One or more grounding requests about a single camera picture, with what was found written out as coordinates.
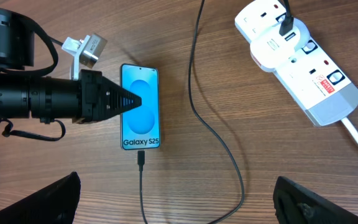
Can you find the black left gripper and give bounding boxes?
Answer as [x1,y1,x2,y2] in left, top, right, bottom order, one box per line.
[72,69,142,124]

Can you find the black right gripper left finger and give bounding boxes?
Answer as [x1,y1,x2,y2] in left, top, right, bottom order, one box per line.
[0,172,81,224]

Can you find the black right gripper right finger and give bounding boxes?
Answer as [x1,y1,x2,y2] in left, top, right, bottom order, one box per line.
[273,176,358,224]

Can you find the blue Galaxy smartphone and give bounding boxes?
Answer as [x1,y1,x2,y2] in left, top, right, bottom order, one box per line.
[121,63,161,151]

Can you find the white power extension strip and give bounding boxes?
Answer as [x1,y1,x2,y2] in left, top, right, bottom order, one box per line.
[235,0,358,127]

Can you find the black USB charging cable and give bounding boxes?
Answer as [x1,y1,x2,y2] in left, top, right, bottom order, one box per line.
[137,0,295,224]

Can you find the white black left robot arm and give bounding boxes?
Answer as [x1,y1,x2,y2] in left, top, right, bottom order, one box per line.
[0,8,142,140]

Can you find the white USB charger plug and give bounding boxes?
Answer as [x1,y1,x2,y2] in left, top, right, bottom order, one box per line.
[250,19,310,72]

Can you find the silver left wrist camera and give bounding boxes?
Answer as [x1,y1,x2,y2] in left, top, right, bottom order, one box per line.
[62,34,107,81]

